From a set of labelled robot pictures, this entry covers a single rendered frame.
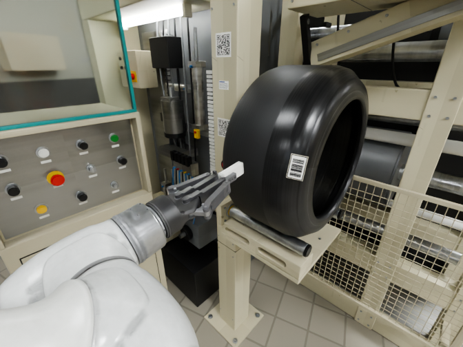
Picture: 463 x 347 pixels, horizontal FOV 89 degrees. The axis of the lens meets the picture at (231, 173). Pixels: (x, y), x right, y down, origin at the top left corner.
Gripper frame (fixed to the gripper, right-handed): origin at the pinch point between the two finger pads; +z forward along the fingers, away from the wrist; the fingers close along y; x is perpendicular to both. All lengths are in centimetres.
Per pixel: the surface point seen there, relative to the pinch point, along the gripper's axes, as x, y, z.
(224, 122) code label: 2.3, 31.6, 29.4
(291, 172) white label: 2.4, -9.0, 11.3
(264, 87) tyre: -13.9, 7.4, 23.4
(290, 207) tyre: 13.0, -9.2, 11.1
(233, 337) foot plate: 124, 23, 9
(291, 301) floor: 131, 11, 53
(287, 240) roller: 33.6, -4.8, 17.7
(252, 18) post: -31, 25, 42
